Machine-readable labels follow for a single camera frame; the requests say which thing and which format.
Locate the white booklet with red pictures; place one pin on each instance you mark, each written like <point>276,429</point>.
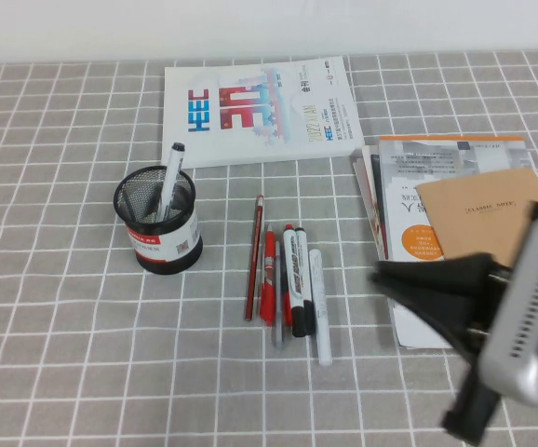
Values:
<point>366,186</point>

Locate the black-capped white marker pen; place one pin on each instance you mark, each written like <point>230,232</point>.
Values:
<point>173,172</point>

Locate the red ballpoint pen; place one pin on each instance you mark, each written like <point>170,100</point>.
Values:
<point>268,284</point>

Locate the dark-edged booklet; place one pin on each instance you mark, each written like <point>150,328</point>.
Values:
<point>377,209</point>

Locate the red whiteboard marker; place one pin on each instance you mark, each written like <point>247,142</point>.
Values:
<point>287,307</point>

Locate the black mesh pen holder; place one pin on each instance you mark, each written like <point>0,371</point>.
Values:
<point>166,249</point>

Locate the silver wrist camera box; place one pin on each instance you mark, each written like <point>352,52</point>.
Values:
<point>525,302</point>

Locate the black whiteboard marker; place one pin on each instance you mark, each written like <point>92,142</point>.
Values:
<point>302,323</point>

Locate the white HEEC book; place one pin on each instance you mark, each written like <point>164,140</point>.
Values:
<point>246,144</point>

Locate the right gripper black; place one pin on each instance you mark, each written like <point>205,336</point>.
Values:
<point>471,410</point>

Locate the white brochure with orange stripe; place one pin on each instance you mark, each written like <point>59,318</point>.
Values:
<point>404,219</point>

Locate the grey pen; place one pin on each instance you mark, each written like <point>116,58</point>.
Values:
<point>279,337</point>

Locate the grey white-checked tablecloth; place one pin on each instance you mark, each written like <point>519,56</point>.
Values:
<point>64,335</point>

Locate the red wooden pencil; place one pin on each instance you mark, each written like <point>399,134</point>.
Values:
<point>254,261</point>

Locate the brown kraft notebook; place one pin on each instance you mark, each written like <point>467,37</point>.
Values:
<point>474,219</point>

